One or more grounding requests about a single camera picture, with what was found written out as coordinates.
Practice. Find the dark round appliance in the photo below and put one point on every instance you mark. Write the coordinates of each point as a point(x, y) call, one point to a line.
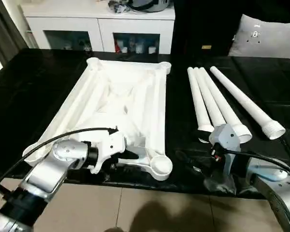
point(150, 5)

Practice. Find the white plastic table top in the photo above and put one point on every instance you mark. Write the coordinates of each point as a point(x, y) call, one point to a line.
point(157, 116)

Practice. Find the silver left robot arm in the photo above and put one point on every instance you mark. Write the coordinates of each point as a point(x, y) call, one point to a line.
point(43, 176)

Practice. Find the grey cushion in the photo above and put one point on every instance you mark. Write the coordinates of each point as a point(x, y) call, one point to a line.
point(270, 41)

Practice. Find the white plastic table leg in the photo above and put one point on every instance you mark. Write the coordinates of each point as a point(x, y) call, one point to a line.
point(222, 101)
point(246, 102)
point(198, 101)
point(210, 101)

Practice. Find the white glass-door cabinet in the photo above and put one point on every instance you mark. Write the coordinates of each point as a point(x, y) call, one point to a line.
point(101, 24)

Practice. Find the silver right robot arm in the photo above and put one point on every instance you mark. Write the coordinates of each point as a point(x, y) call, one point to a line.
point(275, 181)

